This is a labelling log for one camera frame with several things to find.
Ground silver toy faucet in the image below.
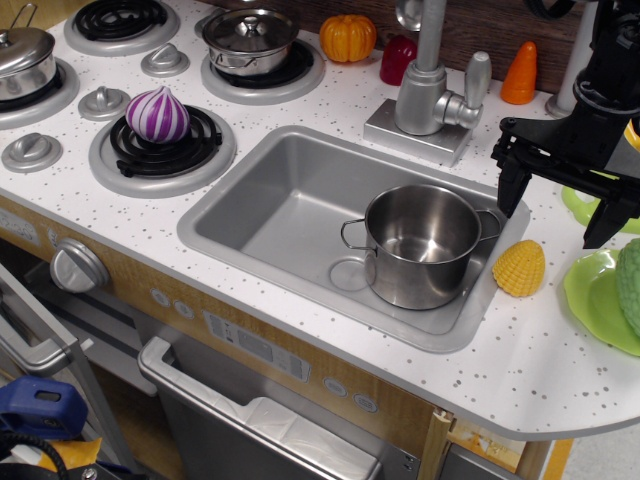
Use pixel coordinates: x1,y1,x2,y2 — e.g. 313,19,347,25
363,0,492,167

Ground black cable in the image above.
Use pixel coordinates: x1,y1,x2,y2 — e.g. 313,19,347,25
0,430,69,480

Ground green plastic plate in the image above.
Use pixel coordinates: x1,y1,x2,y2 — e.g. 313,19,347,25
563,249,639,357

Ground orange toy pumpkin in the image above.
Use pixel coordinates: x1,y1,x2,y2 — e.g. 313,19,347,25
319,14,377,63

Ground silver oven door handle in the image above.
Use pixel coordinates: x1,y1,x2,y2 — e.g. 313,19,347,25
1,266,78,377

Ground grey stove knob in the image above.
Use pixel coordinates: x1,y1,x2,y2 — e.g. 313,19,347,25
78,86,131,122
140,43,190,78
1,133,63,173

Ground purple white toy onion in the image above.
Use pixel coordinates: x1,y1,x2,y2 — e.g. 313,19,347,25
125,86,190,144

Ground back right stove burner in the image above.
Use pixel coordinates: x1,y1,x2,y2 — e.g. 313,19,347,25
201,40,325,106

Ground silver dishwasher door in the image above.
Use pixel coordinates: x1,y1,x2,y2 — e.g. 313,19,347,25
138,336,420,479

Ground orange toy carrot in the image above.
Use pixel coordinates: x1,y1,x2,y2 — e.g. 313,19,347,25
500,41,537,105

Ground grey oven dial knob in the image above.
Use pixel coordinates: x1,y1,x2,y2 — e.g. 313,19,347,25
50,238,110,293

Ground grey toy sink basin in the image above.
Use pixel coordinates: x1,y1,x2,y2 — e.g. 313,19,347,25
177,126,530,353

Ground red toy pepper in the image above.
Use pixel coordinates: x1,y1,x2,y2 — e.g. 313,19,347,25
379,36,417,86

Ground white post with base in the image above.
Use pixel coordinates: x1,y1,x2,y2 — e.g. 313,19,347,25
545,1,597,118

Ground grey stove knob top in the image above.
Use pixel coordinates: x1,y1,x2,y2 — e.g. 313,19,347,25
140,43,190,78

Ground front right stove burner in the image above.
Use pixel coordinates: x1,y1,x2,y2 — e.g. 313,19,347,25
89,106,237,199

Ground front left stove burner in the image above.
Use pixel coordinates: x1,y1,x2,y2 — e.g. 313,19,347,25
1,58,80,130

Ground stove burner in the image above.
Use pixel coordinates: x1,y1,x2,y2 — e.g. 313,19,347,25
89,106,237,199
201,40,325,106
1,58,80,130
63,0,180,57

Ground green toy vegetable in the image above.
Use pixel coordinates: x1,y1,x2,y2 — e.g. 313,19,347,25
616,238,639,335

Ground steel pot at left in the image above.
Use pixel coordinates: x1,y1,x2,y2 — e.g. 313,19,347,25
1,2,57,102

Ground back left stove burner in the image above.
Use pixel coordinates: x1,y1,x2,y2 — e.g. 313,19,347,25
63,0,180,57

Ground lidded steel pot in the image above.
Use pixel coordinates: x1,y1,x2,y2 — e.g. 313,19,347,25
202,8,299,77

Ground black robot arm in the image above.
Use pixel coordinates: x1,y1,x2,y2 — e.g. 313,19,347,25
492,1,639,249

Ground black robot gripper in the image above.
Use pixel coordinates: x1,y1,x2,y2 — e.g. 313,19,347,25
492,105,639,249

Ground grey stove knob middle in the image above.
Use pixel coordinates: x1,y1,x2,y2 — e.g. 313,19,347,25
78,86,131,122

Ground blue clamp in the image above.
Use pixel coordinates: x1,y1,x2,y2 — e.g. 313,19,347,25
1,376,88,440

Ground yellow toy corn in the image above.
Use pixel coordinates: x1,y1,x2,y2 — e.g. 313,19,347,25
492,240,546,297

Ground light green toy item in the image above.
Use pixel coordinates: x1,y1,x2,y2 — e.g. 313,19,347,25
561,186,640,235

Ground grey stove knob bottom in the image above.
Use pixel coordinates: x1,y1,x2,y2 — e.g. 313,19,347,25
1,133,63,173

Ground steel pot in sink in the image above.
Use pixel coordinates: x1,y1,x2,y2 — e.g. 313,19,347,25
354,184,503,310

